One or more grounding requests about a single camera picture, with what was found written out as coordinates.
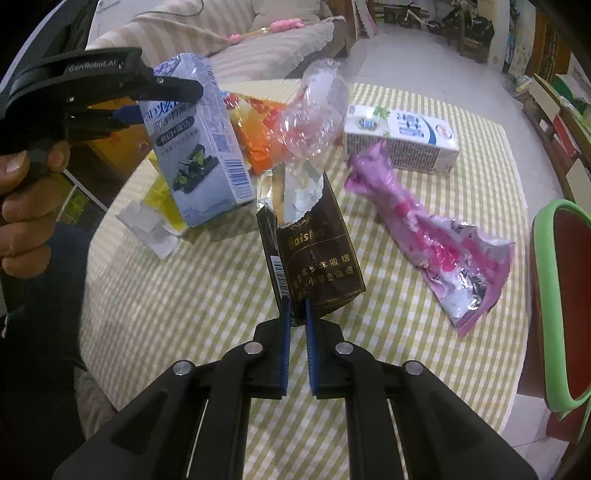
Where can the white balance bicycle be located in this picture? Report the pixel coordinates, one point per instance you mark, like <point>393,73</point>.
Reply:
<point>406,16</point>

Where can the clear plastic bottle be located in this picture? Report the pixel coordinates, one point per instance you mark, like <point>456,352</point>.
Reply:
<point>314,120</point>

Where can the beige striped sofa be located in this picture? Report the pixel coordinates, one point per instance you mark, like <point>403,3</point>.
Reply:
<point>277,50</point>

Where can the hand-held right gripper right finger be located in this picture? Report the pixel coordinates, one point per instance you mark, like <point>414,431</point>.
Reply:
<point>311,344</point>

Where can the person's left hand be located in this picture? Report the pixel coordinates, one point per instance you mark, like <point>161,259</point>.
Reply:
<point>27,221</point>

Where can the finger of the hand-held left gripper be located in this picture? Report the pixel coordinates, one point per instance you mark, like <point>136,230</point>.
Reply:
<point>180,90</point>
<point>127,115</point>

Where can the green box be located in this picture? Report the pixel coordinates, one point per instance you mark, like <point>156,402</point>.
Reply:
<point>570,87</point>

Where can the red box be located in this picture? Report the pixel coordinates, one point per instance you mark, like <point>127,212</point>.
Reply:
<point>563,136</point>

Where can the dark brown cigarette pack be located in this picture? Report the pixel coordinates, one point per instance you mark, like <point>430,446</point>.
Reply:
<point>318,267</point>

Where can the orange blue chips bag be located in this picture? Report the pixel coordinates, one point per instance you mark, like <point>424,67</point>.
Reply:
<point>258,147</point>

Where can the purple pink foil wrapper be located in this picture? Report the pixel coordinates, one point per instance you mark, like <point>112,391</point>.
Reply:
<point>415,221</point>

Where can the white milk carton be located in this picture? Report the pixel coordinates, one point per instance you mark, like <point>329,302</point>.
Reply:
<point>406,138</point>

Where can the yellow snack packet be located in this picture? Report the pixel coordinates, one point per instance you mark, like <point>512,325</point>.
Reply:
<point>161,203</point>

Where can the large green rimmed red bin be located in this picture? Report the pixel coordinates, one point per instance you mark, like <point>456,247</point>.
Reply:
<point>568,300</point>

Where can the wooden side table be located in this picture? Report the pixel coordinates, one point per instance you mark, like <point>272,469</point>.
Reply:
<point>115,154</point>

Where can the blue white carton box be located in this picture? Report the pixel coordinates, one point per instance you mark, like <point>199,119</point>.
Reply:
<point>203,161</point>

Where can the person's dark trouser leg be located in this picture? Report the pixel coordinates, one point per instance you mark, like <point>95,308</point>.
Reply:
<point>41,346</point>

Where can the wooden television cabinet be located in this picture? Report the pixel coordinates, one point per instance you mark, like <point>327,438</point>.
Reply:
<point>554,134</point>

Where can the beige pillow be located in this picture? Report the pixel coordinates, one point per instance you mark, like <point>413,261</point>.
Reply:
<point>286,11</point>

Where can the white paper scraps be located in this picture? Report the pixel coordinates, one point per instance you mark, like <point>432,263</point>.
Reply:
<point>147,228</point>

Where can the wooden chair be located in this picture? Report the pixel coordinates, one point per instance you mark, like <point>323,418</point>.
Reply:
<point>473,46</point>

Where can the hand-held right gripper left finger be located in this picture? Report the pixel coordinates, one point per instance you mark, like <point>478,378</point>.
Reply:
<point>286,344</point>

